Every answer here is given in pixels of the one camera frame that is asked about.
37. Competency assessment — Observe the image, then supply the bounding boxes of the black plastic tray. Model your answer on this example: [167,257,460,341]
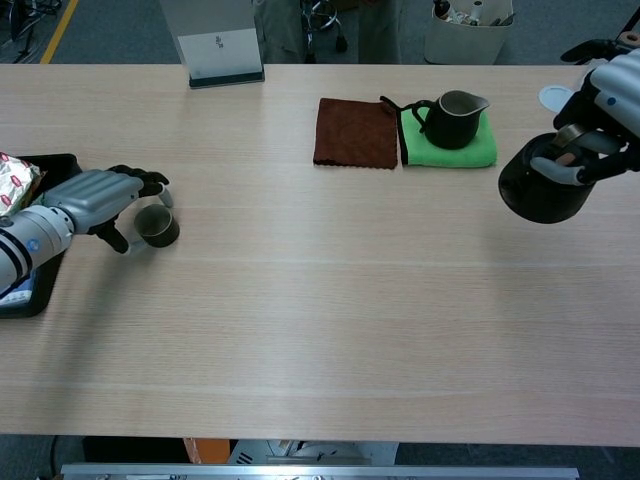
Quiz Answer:
[0,152,84,320]

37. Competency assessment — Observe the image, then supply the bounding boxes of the black metal frame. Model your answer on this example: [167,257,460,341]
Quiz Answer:
[0,0,65,64]

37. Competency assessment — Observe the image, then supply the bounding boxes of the green cloth with black edge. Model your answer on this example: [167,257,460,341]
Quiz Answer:
[379,94,499,169]

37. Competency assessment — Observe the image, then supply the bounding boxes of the black cast iron teapot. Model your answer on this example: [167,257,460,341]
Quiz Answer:
[497,124,599,225]

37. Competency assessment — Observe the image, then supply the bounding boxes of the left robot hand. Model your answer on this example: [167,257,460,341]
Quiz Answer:
[42,164,175,256]

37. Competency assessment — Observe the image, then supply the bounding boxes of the chrome stool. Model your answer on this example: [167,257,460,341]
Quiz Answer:
[299,0,350,64]

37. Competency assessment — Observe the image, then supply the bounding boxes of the foil snack bag red labels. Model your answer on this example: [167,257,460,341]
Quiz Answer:
[0,151,44,217]

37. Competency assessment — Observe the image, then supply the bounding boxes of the brown cloth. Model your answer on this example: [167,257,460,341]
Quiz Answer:
[312,97,400,171]

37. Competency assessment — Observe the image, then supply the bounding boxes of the beige storage bin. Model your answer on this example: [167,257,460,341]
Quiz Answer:
[424,0,516,66]

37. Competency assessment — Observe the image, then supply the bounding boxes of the blue packet with face print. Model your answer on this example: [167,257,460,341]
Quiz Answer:
[0,272,37,306]

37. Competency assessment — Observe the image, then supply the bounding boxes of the white round coaster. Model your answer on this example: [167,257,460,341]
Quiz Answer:
[538,84,576,114]

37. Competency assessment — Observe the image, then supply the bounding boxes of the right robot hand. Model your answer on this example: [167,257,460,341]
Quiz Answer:
[529,39,640,187]

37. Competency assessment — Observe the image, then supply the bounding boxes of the dark ceramic tea cup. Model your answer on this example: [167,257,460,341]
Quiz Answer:
[134,202,181,249]

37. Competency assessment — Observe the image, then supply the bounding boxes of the orange object under table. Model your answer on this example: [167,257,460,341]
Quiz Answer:
[182,437,231,465]

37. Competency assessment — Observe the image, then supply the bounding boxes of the person in khaki trousers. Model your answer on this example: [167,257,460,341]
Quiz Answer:
[252,0,404,65]

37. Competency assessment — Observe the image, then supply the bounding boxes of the grey sign stand white card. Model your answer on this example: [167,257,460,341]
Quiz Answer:
[159,0,266,90]

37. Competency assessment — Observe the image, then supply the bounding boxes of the black ceramic pitcher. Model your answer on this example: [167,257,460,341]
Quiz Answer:
[410,89,490,151]

